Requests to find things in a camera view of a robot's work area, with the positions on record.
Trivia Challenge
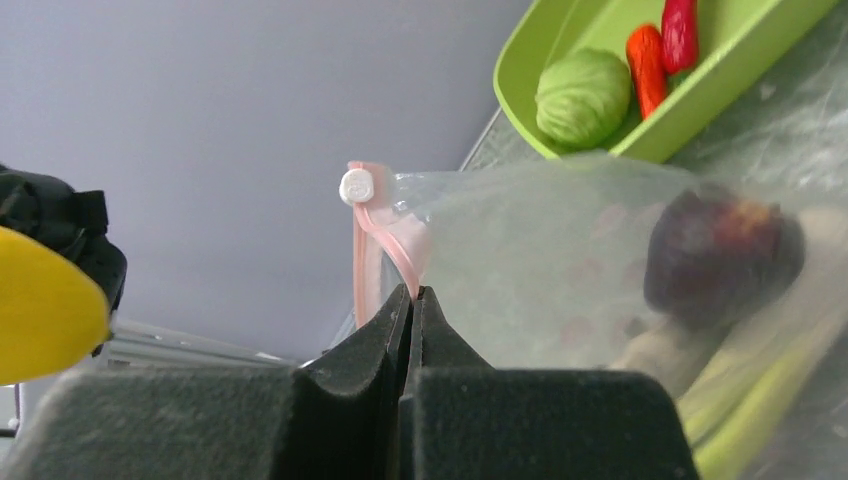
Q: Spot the red chili pepper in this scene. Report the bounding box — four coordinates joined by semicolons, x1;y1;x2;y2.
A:
660;0;699;75

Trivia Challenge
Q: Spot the yellow bell pepper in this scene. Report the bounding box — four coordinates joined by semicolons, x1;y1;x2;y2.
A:
1;227;109;385

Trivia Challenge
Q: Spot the green plastic basket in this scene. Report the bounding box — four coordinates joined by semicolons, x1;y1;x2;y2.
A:
492;0;843;166

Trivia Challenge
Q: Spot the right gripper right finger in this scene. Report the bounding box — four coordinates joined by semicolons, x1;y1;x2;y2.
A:
400;287;698;479

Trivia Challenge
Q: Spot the green celery stalk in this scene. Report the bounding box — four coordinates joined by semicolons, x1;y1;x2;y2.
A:
676;314;847;479

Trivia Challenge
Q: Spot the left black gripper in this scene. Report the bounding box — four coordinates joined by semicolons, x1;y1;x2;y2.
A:
1;168;127;355

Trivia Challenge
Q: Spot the dark purple onion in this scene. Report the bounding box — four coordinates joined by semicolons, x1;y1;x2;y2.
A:
643;185;806;330

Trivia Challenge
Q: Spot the orange carrot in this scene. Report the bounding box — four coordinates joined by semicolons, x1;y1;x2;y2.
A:
625;24;669;119

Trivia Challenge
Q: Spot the clear zip top bag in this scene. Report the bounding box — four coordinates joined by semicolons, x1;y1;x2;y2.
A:
339;150;848;480

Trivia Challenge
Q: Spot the green cabbage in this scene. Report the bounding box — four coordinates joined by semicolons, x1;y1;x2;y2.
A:
534;48;632;150

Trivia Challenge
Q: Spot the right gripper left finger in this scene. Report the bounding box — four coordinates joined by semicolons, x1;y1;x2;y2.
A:
1;286;412;479

